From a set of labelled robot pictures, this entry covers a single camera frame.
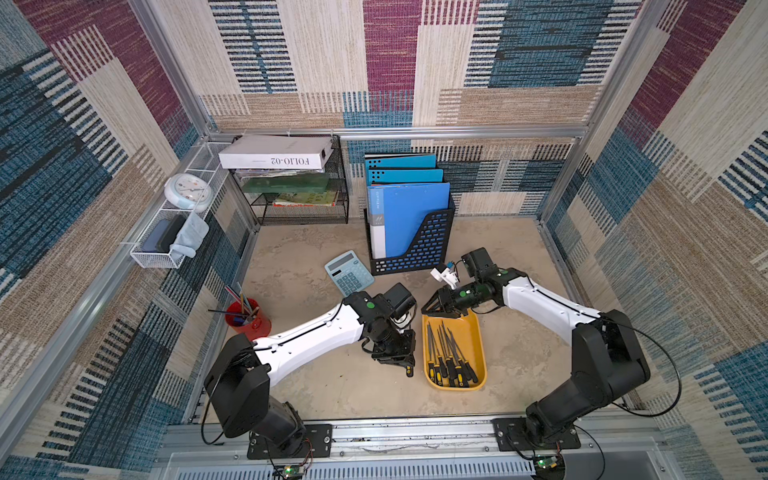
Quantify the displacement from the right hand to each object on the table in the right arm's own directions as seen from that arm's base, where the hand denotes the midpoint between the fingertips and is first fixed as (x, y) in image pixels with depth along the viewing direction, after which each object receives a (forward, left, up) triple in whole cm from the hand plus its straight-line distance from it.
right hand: (425, 310), depth 82 cm
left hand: (-14, +3, 0) cm, 14 cm away
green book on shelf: (+41, +36, +12) cm, 56 cm away
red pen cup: (+1, +51, -5) cm, 51 cm away
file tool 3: (-10, -7, -11) cm, 16 cm away
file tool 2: (-13, -3, -12) cm, 18 cm away
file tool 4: (-13, -9, -10) cm, 19 cm away
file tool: (-10, -2, -12) cm, 16 cm away
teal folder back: (+46, +5, +16) cm, 49 cm away
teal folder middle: (+38, +8, +16) cm, 42 cm away
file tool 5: (-15, +5, -1) cm, 16 cm away
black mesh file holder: (+23, -4, -3) cm, 24 cm away
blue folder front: (+27, +7, +10) cm, 29 cm away
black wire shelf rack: (+39, +34, +7) cm, 53 cm away
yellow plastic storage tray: (-1, -14, -13) cm, 19 cm away
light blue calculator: (+20, +23, -10) cm, 32 cm away
